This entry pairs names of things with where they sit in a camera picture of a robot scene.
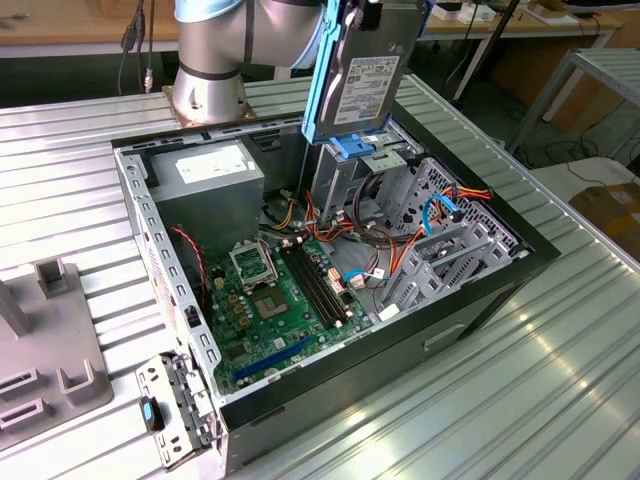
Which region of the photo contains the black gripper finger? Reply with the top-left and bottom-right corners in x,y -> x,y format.
363,0 -> 385,30

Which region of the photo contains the hard disk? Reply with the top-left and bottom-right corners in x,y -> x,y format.
301,0 -> 431,146

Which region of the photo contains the orange power wire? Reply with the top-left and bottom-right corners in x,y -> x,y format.
447,183 -> 495,202

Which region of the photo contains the blue data wire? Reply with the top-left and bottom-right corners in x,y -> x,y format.
420,193 -> 464,236

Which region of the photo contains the grey metal disk bay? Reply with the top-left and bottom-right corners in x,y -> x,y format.
372,157 -> 524,321

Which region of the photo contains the blue plastic drive clip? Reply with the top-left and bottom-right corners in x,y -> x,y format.
329,133 -> 376,160

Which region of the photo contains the large brown carton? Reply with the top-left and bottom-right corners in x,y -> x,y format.
489,37 -> 626,134

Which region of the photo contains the grey metal drive cage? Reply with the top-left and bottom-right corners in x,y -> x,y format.
301,119 -> 426,226

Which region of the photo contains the grey power supply unit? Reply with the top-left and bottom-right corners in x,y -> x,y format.
147,142 -> 265,261

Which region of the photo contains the black RAM slot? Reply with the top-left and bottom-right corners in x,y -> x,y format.
293,244 -> 344,324
286,246 -> 338,327
298,242 -> 349,321
280,248 -> 333,330

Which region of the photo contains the metal socket cover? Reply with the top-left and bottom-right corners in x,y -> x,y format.
228,242 -> 279,292

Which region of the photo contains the long wooden desk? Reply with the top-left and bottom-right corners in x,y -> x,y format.
0,0 -> 632,61

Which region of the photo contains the CPU socket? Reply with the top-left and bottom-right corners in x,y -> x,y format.
249,287 -> 291,321

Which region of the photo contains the small cardboard box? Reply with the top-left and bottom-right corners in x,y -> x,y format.
569,182 -> 640,241

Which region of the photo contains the green motherboard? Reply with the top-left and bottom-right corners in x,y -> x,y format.
207,234 -> 374,396

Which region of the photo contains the blue expansion slot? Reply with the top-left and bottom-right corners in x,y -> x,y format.
232,333 -> 311,381

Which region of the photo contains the black open PC case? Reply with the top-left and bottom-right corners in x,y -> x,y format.
110,98 -> 562,476

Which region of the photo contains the grey parts rack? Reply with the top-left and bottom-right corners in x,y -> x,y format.
0,257 -> 115,446

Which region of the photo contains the black clip with blue label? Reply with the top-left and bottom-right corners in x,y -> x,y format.
138,397 -> 166,432

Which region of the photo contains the black cable loop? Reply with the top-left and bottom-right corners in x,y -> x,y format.
351,170 -> 401,246

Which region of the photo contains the yellow wire bundle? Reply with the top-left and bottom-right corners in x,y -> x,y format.
272,202 -> 299,232

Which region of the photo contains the hanging black cable bundle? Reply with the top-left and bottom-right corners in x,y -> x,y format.
119,0 -> 156,95

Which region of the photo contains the orange wire bundle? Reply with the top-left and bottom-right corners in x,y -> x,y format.
299,189 -> 426,286

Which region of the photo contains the short blue wire white plug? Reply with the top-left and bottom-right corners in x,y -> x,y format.
343,268 -> 389,291

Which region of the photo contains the red and black wire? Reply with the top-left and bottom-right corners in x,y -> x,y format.
170,225 -> 209,321

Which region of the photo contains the grey slot bracket cover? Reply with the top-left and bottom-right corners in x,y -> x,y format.
135,352 -> 224,471

